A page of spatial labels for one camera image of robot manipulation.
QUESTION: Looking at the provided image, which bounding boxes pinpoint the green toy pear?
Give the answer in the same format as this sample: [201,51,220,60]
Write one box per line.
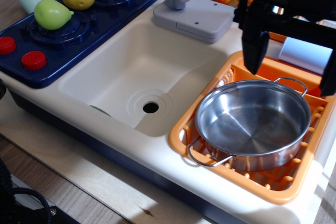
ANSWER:
[34,0,74,30]

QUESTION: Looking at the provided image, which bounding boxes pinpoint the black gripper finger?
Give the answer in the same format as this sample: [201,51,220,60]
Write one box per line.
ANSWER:
[241,23,270,74]
[319,48,336,97]

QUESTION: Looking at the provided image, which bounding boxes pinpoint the light blue plastic cup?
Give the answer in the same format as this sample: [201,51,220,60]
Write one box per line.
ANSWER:
[278,37,332,75]

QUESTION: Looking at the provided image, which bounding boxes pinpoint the black braided cable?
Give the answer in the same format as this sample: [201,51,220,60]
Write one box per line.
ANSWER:
[0,158,52,224]

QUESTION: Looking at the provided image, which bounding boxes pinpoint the stainless steel pan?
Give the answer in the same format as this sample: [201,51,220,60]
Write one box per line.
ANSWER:
[195,78,311,172]

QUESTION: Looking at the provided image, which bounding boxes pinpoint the red stove knob left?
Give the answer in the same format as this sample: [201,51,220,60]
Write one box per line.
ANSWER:
[0,36,17,55]

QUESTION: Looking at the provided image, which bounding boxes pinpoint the red stove knob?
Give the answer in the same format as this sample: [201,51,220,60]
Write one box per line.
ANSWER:
[0,36,17,55]
[21,51,47,71]

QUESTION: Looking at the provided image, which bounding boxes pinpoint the orange wire basket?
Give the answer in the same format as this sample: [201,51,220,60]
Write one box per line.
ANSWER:
[266,0,333,45]

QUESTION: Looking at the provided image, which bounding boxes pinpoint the cream toy sink unit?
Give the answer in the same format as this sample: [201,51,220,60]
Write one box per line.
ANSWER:
[1,7,335,223]

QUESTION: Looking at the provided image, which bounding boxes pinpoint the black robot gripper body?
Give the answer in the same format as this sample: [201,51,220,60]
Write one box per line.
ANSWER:
[234,0,335,48]

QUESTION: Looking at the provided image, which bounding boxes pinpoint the grey toy faucet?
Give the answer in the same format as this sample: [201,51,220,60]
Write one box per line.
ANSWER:
[153,0,234,43]

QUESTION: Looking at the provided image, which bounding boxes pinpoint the black metal base bracket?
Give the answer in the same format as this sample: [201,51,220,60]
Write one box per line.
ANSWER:
[50,206,79,224]

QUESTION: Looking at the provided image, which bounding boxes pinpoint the red stove knob right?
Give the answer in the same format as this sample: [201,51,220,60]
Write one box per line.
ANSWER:
[21,51,47,71]

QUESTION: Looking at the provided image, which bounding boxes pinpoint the navy blue toy stove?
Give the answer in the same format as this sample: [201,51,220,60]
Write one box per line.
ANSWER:
[1,0,157,89]

